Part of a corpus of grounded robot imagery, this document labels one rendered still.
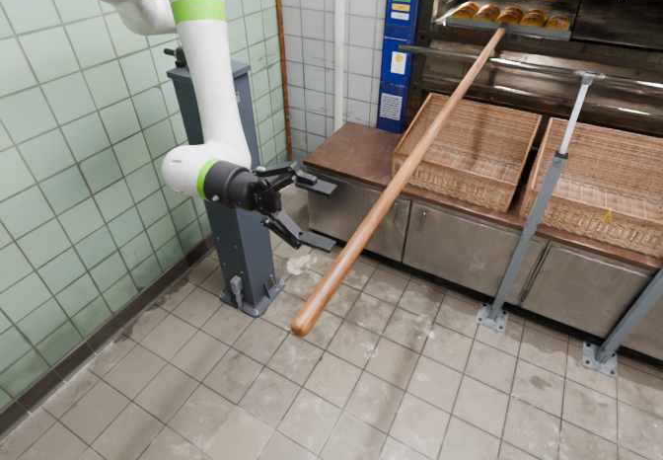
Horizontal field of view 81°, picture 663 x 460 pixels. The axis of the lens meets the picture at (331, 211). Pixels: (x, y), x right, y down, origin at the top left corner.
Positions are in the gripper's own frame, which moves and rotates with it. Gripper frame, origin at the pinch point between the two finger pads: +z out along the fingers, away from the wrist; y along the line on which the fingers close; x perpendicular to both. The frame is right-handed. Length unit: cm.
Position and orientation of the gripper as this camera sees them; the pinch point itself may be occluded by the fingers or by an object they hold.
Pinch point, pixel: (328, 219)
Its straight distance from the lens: 72.7
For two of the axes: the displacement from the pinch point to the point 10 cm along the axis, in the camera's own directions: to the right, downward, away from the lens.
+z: 8.8, 3.0, -3.7
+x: -4.7, 5.6, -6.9
